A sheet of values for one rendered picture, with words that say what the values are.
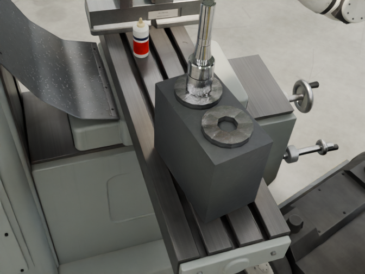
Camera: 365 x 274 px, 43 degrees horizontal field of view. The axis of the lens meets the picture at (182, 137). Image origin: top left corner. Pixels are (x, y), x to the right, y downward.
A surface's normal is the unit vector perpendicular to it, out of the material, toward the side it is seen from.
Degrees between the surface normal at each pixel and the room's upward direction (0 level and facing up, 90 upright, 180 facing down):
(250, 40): 0
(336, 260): 0
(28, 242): 89
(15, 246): 89
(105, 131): 90
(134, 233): 90
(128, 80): 0
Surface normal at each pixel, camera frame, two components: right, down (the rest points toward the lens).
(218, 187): 0.48, 0.68
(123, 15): 0.26, 0.73
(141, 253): 0.06, -0.66
